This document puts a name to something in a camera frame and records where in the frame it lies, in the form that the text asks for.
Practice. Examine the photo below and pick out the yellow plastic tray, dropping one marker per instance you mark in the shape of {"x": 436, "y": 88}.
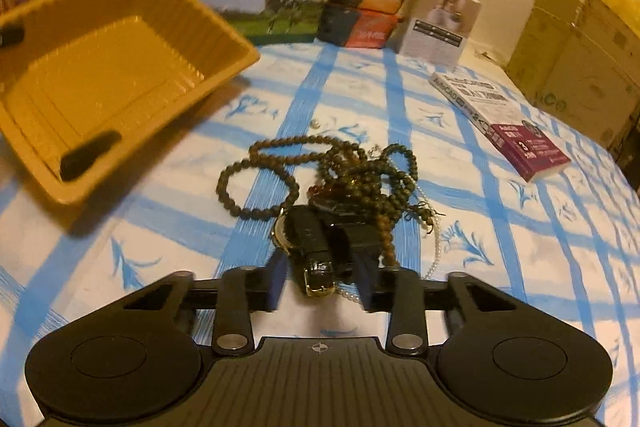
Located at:
{"x": 100, "y": 72}

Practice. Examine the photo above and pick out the brown cardboard box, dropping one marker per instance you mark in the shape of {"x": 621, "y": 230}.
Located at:
{"x": 540, "y": 42}
{"x": 595, "y": 77}

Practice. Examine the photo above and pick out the yellow object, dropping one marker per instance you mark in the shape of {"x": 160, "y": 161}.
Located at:
{"x": 622, "y": 7}

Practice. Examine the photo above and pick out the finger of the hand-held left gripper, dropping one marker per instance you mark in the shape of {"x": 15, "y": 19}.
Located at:
{"x": 11, "y": 36}
{"x": 90, "y": 155}

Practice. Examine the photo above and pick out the black and red box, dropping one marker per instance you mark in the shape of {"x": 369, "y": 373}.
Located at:
{"x": 360, "y": 27}

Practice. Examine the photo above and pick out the white and maroon book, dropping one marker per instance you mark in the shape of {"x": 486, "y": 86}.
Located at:
{"x": 500, "y": 122}

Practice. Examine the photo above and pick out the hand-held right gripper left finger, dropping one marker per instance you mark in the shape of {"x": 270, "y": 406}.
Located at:
{"x": 277, "y": 279}

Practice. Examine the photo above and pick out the white box with photo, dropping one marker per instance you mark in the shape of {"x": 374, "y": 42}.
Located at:
{"x": 440, "y": 22}

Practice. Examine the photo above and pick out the blue checked bedsheet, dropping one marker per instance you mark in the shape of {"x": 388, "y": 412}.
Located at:
{"x": 200, "y": 217}

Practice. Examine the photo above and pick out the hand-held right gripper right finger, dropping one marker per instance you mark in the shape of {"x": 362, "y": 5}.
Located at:
{"x": 367, "y": 287}

